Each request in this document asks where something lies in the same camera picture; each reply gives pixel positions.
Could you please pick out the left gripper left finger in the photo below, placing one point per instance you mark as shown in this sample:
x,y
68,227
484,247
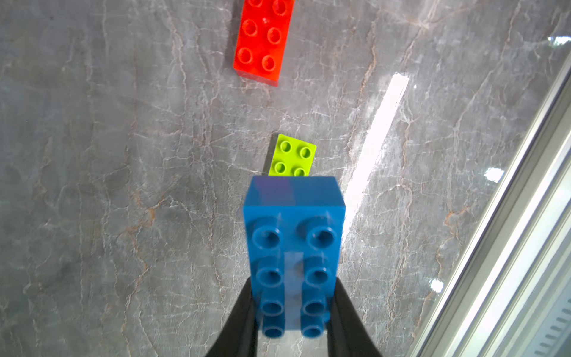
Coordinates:
x,y
239,335

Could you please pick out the lime green lego brick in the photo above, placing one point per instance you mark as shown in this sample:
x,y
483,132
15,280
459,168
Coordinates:
x,y
292,157

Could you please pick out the aluminium frame rail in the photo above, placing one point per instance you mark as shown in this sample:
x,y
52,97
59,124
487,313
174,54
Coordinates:
x,y
510,294

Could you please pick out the blue lego brick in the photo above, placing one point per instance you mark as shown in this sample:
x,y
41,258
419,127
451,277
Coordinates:
x,y
293,229

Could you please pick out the red lego brick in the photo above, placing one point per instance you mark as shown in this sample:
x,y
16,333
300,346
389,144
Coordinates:
x,y
262,39

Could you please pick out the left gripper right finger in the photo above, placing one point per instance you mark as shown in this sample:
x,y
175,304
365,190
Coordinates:
x,y
346,335

